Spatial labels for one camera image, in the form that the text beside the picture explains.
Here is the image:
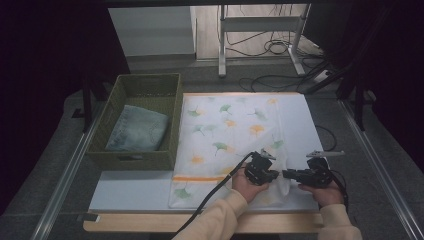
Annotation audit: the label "green woven basket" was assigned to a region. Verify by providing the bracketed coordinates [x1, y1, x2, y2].
[85, 73, 184, 172]

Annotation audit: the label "white metal stand frame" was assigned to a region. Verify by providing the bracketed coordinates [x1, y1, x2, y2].
[218, 3, 311, 78]

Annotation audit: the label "aluminium rail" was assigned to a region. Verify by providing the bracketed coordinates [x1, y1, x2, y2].
[31, 109, 103, 240]
[337, 99, 424, 240]

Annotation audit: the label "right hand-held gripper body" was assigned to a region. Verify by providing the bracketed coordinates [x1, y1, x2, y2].
[298, 150, 346, 189]

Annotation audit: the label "white leaf-print laundry bag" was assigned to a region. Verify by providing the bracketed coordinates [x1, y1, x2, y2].
[168, 93, 291, 209]

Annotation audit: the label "long black floor cable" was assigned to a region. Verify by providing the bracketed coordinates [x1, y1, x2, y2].
[238, 73, 321, 93]

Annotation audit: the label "white table mat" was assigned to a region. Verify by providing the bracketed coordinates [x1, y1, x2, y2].
[89, 93, 329, 213]

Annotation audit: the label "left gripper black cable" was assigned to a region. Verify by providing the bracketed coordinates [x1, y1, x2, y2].
[171, 151, 256, 240]

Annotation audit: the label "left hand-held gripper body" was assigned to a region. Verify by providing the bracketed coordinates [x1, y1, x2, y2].
[243, 148, 277, 187]

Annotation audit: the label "light blue jeans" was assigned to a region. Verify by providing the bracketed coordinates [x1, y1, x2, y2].
[105, 104, 170, 153]

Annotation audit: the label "black tape piece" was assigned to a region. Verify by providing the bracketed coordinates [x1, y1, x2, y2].
[77, 213, 100, 224]

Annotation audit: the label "bundle of black floor cables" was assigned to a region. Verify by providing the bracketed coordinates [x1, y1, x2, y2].
[226, 29, 324, 58]

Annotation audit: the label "person's right hand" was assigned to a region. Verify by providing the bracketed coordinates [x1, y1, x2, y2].
[297, 179, 345, 208]

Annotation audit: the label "person's left hand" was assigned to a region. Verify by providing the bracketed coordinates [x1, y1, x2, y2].
[232, 165, 270, 204]

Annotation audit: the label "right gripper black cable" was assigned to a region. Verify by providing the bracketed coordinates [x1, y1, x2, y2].
[328, 168, 349, 209]

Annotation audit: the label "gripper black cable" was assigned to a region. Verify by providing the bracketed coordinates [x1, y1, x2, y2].
[328, 168, 349, 209]
[171, 151, 256, 240]

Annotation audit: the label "dark curtain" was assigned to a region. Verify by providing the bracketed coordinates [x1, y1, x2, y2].
[0, 0, 130, 214]
[303, 0, 424, 174]

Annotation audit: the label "black stand leg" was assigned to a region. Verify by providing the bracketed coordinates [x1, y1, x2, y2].
[352, 75, 366, 132]
[81, 79, 95, 133]

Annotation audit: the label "white cabinet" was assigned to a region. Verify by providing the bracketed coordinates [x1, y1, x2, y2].
[107, 6, 198, 58]

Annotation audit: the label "white power strip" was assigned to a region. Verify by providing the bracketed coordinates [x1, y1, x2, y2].
[312, 69, 332, 85]

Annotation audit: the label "thin black looped cable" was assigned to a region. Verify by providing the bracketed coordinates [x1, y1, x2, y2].
[316, 125, 338, 153]

